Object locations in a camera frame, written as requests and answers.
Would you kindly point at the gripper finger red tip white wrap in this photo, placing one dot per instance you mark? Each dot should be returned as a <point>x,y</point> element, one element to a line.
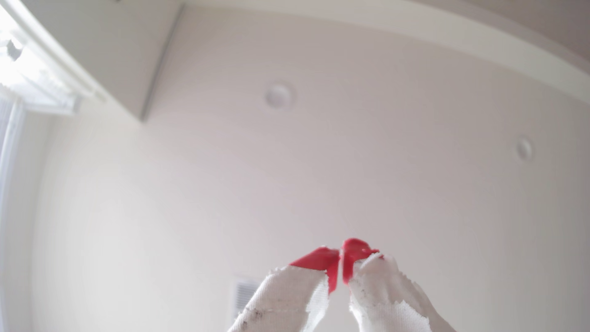
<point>387,295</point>
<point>285,299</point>

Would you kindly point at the round white ceiling light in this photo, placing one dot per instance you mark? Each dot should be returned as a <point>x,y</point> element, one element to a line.
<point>279,96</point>
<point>524,148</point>

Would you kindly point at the white sheer curtain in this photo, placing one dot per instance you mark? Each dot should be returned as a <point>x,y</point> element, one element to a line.
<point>7,152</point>

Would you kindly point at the white window blind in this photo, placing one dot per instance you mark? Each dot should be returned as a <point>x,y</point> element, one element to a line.
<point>41,87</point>

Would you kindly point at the white wall vent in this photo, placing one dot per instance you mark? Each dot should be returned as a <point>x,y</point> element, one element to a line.
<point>243,295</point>

